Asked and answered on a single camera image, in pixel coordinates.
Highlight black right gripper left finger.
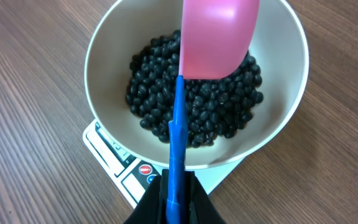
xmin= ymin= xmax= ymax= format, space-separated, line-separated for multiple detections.
xmin=124 ymin=169 xmax=168 ymax=224

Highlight white digital kitchen scale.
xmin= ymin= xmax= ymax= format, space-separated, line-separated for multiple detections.
xmin=82 ymin=119 xmax=244 ymax=208

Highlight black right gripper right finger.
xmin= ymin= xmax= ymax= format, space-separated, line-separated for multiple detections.
xmin=185 ymin=171 xmax=226 ymax=224

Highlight white round bowl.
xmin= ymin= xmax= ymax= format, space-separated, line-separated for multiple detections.
xmin=84 ymin=0 xmax=310 ymax=170

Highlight black beans in bowl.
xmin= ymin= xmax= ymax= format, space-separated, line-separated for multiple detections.
xmin=126 ymin=30 xmax=264 ymax=147

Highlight pink scoop with blue handle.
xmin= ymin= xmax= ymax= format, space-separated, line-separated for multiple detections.
xmin=165 ymin=0 xmax=260 ymax=224

